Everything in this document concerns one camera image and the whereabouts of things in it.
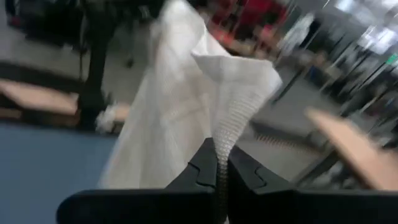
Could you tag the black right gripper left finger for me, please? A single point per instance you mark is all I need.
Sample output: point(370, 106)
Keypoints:
point(155, 205)

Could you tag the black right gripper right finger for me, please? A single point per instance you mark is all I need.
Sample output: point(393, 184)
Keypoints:
point(280, 205)

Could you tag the cream plaid waffle towel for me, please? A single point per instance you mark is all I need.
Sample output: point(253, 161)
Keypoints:
point(174, 109)

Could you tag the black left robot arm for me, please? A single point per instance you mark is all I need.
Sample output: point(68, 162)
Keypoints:
point(96, 77)

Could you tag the wooden table top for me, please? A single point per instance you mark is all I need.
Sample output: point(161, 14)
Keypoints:
point(37, 96)

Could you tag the red equipment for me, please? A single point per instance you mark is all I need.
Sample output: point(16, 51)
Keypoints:
point(258, 12)

